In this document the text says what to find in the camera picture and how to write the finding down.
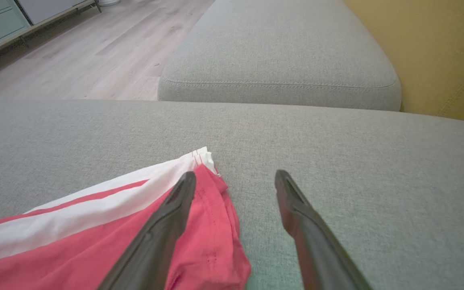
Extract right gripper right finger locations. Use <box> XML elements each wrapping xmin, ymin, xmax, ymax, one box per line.
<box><xmin>274</xmin><ymin>170</ymin><xmax>373</xmax><ymax>290</ymax></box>

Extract yellow upholstered backrest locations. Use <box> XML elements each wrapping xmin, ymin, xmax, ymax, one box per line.
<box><xmin>343</xmin><ymin>0</ymin><xmax>464</xmax><ymax>127</ymax></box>

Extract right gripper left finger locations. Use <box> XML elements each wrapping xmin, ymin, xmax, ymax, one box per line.
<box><xmin>97</xmin><ymin>171</ymin><xmax>197</xmax><ymax>290</ymax></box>

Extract large grey sofa seat cushion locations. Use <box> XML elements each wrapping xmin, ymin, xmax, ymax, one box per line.
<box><xmin>0</xmin><ymin>99</ymin><xmax>464</xmax><ymax>290</ymax></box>

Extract small grey sofa cushion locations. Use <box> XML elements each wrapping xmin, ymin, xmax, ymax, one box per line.
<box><xmin>157</xmin><ymin>0</ymin><xmax>402</xmax><ymax>112</ymax></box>

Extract red jersey white sleeves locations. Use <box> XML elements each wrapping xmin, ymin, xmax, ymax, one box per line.
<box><xmin>0</xmin><ymin>147</ymin><xmax>252</xmax><ymax>290</ymax></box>

